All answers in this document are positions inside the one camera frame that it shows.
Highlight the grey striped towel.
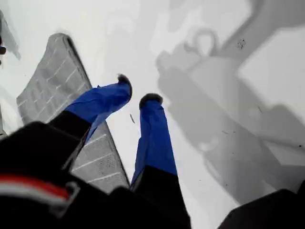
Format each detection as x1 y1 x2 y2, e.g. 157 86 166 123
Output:
16 32 131 194

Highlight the red and white servo wire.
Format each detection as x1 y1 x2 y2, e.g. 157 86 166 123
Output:
0 173 81 212

